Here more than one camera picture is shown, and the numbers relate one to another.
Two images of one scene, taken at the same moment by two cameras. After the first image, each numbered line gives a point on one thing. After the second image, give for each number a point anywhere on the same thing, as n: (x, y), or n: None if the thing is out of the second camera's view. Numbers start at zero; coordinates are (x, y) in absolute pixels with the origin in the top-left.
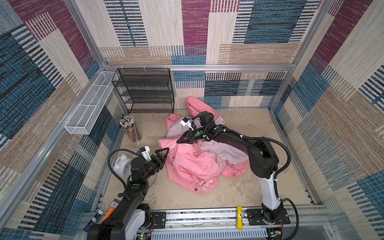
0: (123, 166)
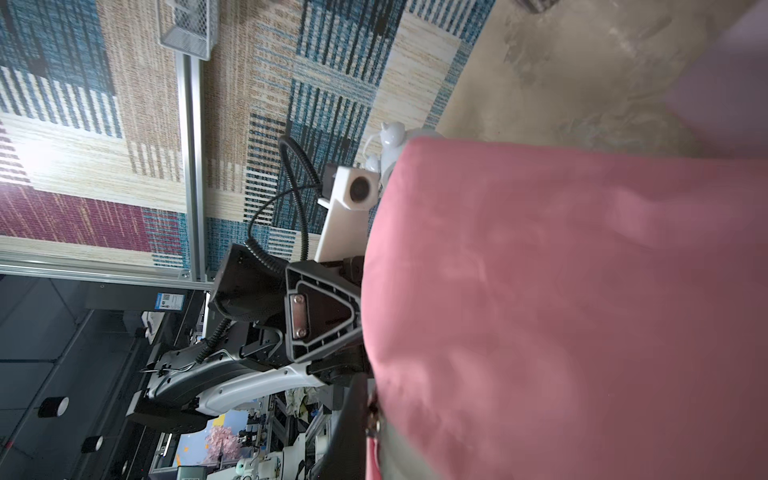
0: (384, 149)
